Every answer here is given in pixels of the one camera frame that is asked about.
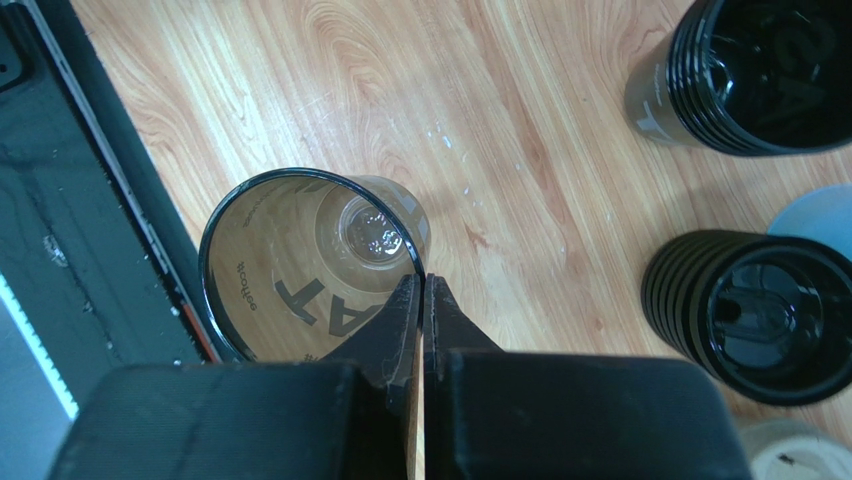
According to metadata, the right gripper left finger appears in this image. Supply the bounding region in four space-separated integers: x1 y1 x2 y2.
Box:
49 274 422 479

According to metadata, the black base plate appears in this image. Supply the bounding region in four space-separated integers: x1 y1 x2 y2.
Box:
1 1 215 400

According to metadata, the black lid stack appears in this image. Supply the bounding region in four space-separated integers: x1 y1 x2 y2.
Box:
640 230 851 406

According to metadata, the single brown plastic cup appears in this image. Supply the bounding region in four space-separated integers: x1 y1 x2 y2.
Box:
199 167 431 362

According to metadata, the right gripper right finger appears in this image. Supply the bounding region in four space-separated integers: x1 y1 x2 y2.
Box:
423 275 751 479

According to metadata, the light blue straw holder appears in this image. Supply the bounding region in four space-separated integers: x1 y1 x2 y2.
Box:
767 184 851 259

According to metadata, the bottom pulp cup carrier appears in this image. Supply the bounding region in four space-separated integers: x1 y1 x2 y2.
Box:
735 418 851 480

